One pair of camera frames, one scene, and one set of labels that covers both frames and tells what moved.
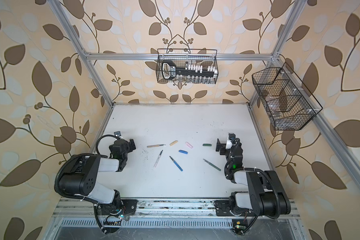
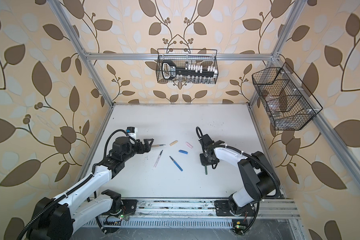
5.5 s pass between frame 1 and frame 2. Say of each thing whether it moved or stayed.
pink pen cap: stayed
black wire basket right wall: stayed
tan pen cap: stayed
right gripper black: moved
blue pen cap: stayed
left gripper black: moved
